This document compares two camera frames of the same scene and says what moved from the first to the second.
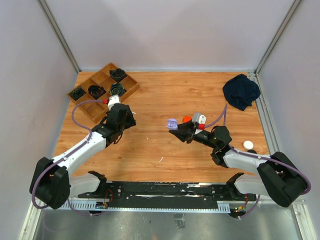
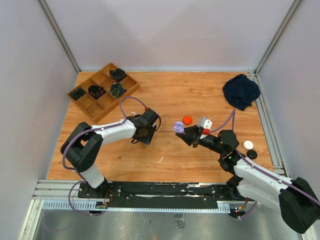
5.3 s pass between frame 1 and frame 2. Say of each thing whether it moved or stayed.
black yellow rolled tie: stayed
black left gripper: moved
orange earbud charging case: stayed
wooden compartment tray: stayed
